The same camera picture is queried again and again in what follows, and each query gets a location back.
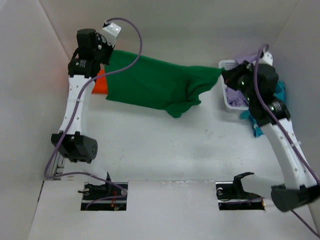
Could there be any teal t shirt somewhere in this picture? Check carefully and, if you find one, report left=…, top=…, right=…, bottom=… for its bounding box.
left=240, top=80, right=286, bottom=138

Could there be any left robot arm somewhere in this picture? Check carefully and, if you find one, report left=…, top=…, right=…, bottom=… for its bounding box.
left=51, top=27, right=121, bottom=185

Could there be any white laundry basket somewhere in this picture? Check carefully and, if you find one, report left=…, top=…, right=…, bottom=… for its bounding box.
left=218, top=58, right=251, bottom=112

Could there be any green t shirt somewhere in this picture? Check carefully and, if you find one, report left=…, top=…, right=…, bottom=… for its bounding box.
left=104, top=50, right=223, bottom=118

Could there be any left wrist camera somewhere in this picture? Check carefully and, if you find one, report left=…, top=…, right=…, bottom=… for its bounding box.
left=100, top=22, right=122, bottom=48

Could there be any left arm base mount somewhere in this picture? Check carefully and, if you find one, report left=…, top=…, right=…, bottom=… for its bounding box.
left=78, top=182, right=128, bottom=212

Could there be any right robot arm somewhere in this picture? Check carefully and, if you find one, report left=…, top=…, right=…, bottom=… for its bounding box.
left=222, top=61, right=320, bottom=212

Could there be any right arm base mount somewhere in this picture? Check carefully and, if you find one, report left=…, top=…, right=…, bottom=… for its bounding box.
left=215, top=172, right=265, bottom=211

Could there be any purple cable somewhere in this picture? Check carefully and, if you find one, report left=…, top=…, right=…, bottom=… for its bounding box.
left=44, top=16, right=144, bottom=210
left=253, top=43, right=320, bottom=238

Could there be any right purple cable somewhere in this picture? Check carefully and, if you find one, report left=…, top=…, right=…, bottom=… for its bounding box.
left=253, top=43, right=320, bottom=238

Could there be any lilac t shirt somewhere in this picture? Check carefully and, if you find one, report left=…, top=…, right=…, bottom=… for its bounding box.
left=224, top=53, right=258, bottom=109

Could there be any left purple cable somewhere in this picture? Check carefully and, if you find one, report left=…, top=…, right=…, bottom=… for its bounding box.
left=44, top=16, right=144, bottom=210

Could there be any orange t shirt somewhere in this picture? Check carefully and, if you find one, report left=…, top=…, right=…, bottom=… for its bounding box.
left=91, top=68, right=108, bottom=95

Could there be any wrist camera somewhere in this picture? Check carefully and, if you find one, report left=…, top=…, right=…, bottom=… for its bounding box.
left=259, top=49, right=273, bottom=66
left=100, top=22, right=122, bottom=48

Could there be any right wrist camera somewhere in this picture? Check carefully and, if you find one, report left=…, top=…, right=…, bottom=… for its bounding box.
left=259, top=49, right=273, bottom=66

